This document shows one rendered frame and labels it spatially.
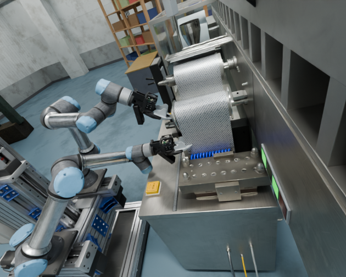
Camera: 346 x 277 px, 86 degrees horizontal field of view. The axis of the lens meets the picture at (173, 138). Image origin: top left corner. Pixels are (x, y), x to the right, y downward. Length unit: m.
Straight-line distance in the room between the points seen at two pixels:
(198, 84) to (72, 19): 10.29
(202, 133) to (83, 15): 10.21
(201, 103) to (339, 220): 0.64
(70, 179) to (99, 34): 10.01
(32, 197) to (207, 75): 1.19
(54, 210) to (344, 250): 0.94
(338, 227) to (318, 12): 0.27
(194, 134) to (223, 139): 0.15
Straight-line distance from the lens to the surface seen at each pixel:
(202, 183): 0.86
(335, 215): 0.34
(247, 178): 0.85
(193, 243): 1.27
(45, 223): 1.04
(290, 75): 0.41
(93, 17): 10.65
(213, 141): 0.94
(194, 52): 1.05
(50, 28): 11.17
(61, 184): 0.91
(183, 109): 0.85
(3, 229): 1.68
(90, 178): 1.53
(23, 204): 1.44
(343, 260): 0.37
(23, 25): 12.57
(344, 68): 0.26
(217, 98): 0.84
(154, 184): 1.08
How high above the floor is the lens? 1.70
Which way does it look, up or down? 36 degrees down
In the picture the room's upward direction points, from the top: 22 degrees counter-clockwise
